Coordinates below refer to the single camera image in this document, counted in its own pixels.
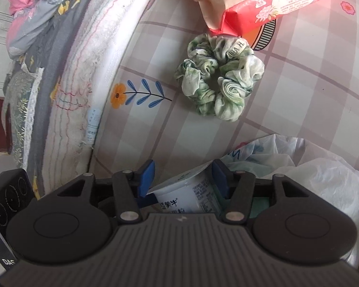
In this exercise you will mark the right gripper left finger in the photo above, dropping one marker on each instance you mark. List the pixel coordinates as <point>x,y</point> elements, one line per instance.
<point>130,189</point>

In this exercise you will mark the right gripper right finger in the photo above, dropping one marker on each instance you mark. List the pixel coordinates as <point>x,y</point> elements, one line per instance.
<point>237,189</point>

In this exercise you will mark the green white scrunchie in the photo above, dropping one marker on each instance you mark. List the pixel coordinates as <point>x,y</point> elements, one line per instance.
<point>218,74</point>

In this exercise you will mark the white tied plastic bag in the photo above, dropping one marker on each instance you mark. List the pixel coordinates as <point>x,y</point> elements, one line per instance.
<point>324,173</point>

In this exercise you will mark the plaid cartoon mattress cover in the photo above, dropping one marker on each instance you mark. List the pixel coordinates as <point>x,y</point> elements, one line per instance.
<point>310,89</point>

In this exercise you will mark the grey bedsheet yellow bows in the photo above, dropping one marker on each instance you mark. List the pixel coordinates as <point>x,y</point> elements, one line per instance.
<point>28,89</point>

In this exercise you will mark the pink grey floral duvet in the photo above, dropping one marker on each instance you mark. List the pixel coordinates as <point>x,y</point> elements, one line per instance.
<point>30,17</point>

